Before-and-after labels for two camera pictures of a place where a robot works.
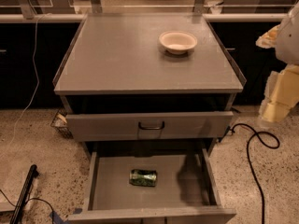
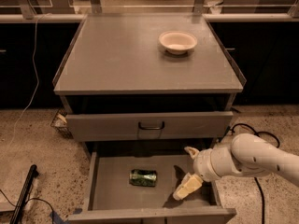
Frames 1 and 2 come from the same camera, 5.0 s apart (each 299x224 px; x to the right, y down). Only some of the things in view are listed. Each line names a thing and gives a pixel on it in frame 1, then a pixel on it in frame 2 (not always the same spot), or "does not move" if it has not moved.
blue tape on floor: [57, 219] does not move
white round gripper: [289, 42] to [203, 164]
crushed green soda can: [143, 177] does not move
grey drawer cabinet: [149, 83] does not move
